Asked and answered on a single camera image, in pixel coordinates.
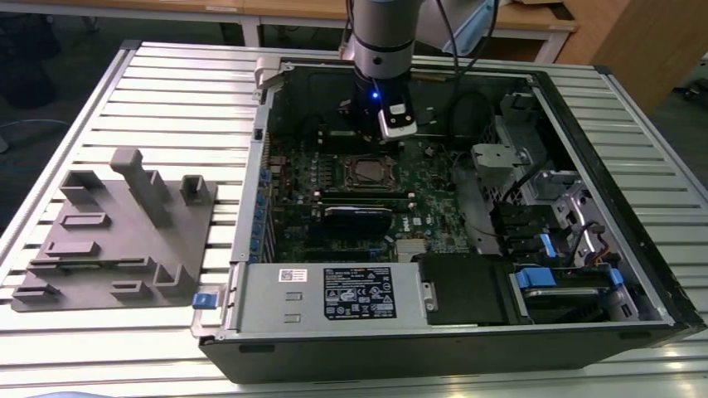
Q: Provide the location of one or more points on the metal locking lever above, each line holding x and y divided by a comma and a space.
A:
366, 156
374, 187

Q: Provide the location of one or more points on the black PC case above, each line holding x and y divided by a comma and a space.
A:
387, 356

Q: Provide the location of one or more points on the black office chair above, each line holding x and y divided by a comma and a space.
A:
27, 62

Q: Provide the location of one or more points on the silver metal drive cage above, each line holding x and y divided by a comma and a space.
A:
498, 155

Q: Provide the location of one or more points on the silver power supply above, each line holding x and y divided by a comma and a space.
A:
266, 298

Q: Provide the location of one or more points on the grey parts rack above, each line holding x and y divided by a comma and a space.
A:
127, 248

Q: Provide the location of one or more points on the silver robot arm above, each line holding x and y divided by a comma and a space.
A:
382, 37

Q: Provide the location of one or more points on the wooden desk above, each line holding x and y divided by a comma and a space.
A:
526, 22
166, 6

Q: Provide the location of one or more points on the CPU socket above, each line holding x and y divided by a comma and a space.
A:
346, 182

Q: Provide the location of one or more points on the silver chipset heatsink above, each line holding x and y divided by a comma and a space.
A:
414, 246

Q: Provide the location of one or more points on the RAM slot white clips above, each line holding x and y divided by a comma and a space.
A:
366, 194
366, 203

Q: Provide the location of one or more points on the green motherboard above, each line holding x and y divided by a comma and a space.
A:
443, 224

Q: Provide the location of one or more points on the wooden cabinet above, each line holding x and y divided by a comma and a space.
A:
637, 41

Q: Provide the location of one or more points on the black drive bay block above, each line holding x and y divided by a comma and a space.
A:
515, 224

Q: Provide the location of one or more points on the black graphics card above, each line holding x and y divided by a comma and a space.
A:
359, 221

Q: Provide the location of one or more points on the hard disk blue carrier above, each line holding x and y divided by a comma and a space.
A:
534, 278

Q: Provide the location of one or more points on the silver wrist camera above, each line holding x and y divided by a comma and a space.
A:
395, 132

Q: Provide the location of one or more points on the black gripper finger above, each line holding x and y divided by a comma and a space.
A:
346, 106

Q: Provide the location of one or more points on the silver CPU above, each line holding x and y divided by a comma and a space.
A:
370, 169

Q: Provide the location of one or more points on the blue plastic latch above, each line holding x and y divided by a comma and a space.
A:
205, 301

